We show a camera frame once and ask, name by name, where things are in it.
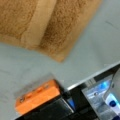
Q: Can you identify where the aluminium frame rail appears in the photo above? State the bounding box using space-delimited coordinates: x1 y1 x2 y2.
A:
69 63 120 120

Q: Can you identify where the tan terry cloth towel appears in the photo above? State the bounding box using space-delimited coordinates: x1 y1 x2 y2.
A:
0 0 102 62

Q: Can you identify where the orange clamp near arm base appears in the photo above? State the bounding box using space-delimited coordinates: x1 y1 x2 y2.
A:
15 80 60 115

